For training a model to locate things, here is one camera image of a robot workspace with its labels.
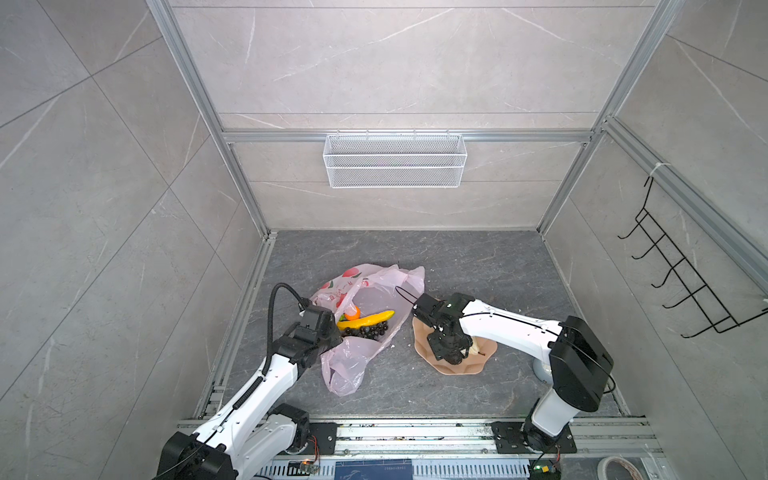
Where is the orange fake orange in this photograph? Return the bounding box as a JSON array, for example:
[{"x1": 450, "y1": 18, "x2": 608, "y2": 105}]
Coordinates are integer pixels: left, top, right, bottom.
[{"x1": 344, "y1": 304, "x2": 361, "y2": 321}]

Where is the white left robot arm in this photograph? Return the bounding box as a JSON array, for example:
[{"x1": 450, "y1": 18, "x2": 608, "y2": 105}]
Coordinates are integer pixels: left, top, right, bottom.
[{"x1": 155, "y1": 305, "x2": 341, "y2": 479}]

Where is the black fake grape bunch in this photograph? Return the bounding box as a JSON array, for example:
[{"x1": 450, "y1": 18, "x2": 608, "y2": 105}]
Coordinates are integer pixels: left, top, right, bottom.
[{"x1": 341, "y1": 321, "x2": 389, "y2": 341}]

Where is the pink scalloped plate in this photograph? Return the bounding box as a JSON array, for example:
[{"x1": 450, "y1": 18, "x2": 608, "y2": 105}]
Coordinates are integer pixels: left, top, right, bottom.
[{"x1": 411, "y1": 317, "x2": 499, "y2": 377}]

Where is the blue label plate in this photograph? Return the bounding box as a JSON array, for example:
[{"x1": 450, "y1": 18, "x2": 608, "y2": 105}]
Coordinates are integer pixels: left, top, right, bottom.
[{"x1": 334, "y1": 459, "x2": 414, "y2": 480}]

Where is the yellow fake banana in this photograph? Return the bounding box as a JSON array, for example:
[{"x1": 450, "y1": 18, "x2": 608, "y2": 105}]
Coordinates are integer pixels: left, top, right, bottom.
[{"x1": 337, "y1": 310, "x2": 395, "y2": 331}]

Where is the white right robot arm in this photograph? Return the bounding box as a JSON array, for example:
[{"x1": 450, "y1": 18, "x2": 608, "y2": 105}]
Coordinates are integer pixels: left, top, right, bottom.
[{"x1": 412, "y1": 293, "x2": 615, "y2": 451}]

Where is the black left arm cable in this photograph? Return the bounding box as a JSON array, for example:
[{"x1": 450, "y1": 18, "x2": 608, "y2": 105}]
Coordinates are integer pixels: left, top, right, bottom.
[{"x1": 263, "y1": 282, "x2": 310, "y2": 376}]

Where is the white wire mesh basket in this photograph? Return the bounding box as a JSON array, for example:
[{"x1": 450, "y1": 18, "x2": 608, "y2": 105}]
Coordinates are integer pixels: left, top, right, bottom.
[{"x1": 323, "y1": 133, "x2": 468, "y2": 189}]

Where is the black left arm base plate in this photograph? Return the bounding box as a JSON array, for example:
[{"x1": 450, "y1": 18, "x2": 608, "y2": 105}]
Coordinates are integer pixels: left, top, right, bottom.
[{"x1": 286, "y1": 422, "x2": 339, "y2": 457}]

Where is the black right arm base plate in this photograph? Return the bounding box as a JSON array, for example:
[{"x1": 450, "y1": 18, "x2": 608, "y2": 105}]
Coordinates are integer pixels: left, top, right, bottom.
[{"x1": 490, "y1": 421, "x2": 577, "y2": 454}]

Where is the pink plastic bag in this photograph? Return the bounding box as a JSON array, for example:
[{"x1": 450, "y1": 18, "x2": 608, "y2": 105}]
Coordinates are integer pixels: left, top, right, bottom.
[{"x1": 311, "y1": 264, "x2": 426, "y2": 397}]

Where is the white tape roll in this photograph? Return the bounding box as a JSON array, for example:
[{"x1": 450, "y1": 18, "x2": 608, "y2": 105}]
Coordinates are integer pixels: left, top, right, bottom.
[{"x1": 596, "y1": 455, "x2": 643, "y2": 480}]

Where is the black wire hook rack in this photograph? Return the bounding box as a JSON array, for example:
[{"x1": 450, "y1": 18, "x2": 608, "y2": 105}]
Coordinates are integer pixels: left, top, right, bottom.
[{"x1": 617, "y1": 176, "x2": 767, "y2": 339}]

